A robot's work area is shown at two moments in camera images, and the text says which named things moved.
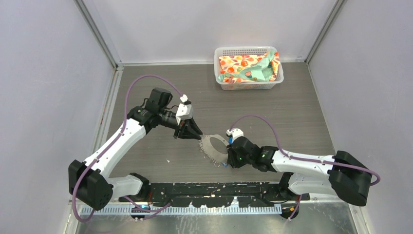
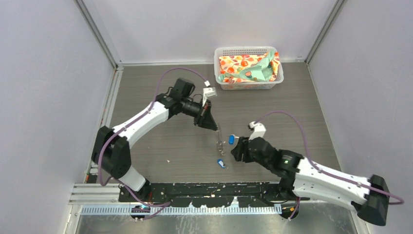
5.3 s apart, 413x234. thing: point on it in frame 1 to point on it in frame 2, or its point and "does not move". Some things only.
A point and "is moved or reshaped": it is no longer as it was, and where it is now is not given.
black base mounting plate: (215, 194) does not move
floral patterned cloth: (263, 67) does not move
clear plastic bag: (215, 147) is moved or reshaped
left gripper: (185, 127) to (205, 119)
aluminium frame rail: (112, 209) does not move
